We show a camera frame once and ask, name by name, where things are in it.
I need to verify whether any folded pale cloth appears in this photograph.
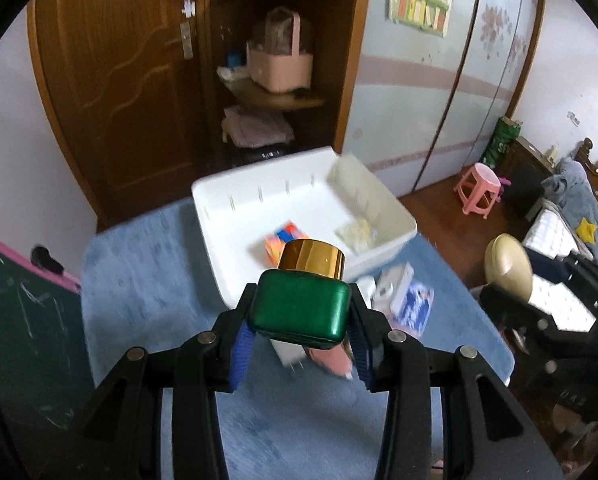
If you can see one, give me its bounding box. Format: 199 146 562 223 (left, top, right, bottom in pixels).
221 105 296 148

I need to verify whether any wooden corner shelf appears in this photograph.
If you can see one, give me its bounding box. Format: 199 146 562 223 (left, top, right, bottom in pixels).
199 0 375 171

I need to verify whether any pink eraser block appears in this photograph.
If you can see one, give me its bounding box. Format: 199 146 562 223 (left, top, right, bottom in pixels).
304 342 355 381

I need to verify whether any green bottle with gold cap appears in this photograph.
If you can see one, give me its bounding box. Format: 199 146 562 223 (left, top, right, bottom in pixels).
246 239 354 351

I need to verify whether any dark wooden nightstand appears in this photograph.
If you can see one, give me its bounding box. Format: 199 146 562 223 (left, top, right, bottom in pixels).
494 135 560 221

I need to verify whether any clear box with blue label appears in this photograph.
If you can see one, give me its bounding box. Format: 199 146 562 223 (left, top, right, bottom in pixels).
394 280 436 338

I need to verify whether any white charger block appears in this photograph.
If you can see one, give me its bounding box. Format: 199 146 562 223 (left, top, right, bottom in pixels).
271 340 310 373

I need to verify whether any green bag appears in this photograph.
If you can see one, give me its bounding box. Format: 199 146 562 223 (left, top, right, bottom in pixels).
482 116 522 168

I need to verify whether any brown wooden door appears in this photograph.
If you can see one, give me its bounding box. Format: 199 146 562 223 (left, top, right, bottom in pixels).
27 0 202 231

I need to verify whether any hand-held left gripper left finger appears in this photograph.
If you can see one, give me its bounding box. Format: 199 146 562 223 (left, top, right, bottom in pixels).
39 282 260 480

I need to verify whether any white paper sheet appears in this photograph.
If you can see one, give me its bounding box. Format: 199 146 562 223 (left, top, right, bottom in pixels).
216 62 252 83

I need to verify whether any green chalkboard with pink frame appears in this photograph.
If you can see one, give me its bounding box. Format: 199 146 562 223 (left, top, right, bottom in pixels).
0 227 97 431

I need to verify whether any white plastic bin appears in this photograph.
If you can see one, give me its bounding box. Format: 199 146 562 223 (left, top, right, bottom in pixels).
191 146 419 311

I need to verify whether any blue fluffy blanket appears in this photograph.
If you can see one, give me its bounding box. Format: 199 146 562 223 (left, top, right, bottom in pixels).
81 197 517 480

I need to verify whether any blue star printed blanket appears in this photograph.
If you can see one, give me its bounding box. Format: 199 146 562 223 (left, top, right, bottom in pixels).
542 159 598 276

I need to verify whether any pink storage basket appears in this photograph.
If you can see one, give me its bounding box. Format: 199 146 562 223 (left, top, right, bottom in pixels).
246 7 314 95

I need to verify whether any black board eraser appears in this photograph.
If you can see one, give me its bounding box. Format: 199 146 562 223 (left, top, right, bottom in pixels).
30 245 64 273

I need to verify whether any clear bag of yellow pieces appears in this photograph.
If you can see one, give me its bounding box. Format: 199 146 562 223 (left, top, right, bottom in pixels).
335 217 380 253

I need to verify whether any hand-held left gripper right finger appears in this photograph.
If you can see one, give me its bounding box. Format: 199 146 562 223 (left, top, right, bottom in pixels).
346 285 565 480

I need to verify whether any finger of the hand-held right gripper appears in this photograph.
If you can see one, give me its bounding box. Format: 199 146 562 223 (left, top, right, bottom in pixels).
532 252 598 307
479 284 562 334

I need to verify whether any multicoloured puzzle cube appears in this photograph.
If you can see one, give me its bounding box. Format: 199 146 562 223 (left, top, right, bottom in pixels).
264 220 311 267

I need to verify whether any pink plastic stool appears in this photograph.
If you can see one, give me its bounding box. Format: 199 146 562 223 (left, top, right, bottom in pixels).
453 162 502 221

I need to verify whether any white quilted bedsheet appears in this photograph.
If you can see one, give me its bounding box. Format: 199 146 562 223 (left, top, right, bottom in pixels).
522 207 598 333

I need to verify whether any sliding door wardrobe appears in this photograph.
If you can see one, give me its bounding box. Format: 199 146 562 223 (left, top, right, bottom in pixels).
341 0 547 198

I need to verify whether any metal door handle plate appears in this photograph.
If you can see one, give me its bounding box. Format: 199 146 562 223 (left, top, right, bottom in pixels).
165 22 195 61

